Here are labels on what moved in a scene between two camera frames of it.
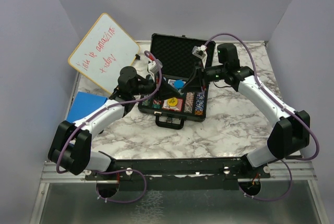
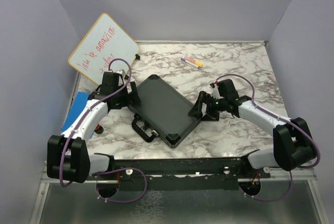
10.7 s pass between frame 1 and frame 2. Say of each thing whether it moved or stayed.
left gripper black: moved
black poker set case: moved
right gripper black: moved
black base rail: stayed
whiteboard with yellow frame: stayed
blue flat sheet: stayed
